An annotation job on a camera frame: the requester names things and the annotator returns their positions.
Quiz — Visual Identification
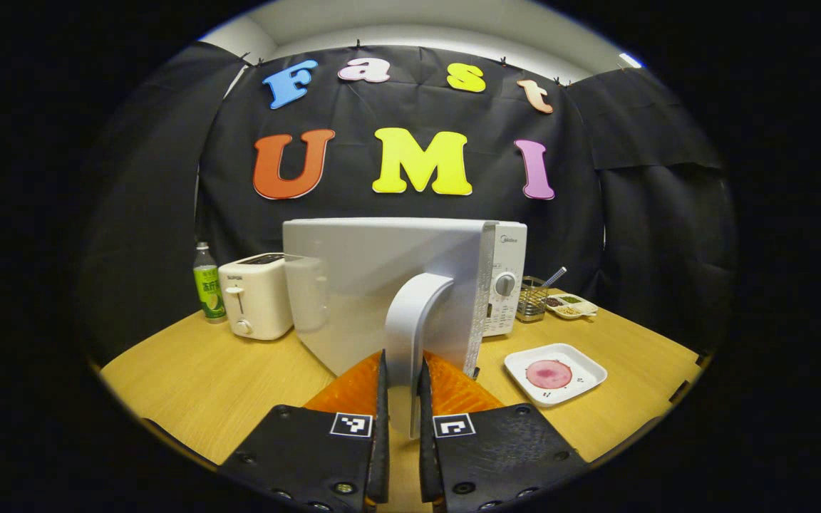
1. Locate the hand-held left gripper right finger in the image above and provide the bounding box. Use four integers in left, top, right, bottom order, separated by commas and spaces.
418, 351, 589, 513

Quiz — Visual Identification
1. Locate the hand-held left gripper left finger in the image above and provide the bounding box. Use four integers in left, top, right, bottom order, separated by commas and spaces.
218, 349, 391, 513

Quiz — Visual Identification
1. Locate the pink round meat slice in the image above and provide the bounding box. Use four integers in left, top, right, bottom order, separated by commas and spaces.
526, 360, 573, 390

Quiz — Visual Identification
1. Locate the white square plate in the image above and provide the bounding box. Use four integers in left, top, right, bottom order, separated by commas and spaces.
504, 343, 608, 408

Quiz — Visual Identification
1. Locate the white microwave oven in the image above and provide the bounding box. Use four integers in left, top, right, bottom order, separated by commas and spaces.
282, 217, 527, 439

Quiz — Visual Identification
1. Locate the white toaster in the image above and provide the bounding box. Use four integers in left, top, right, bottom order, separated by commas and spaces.
218, 253, 294, 341

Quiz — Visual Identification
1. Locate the white divided condiment dish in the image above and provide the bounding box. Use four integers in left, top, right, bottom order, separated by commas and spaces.
542, 292, 599, 320

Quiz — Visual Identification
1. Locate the green drink bottle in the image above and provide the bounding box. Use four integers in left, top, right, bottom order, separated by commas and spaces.
192, 242, 227, 325

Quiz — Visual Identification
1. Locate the black backdrop cloth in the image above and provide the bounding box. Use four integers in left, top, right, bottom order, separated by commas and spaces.
79, 41, 739, 364

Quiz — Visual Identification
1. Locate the metal wire basket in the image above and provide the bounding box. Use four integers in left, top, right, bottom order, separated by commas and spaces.
516, 276, 550, 323

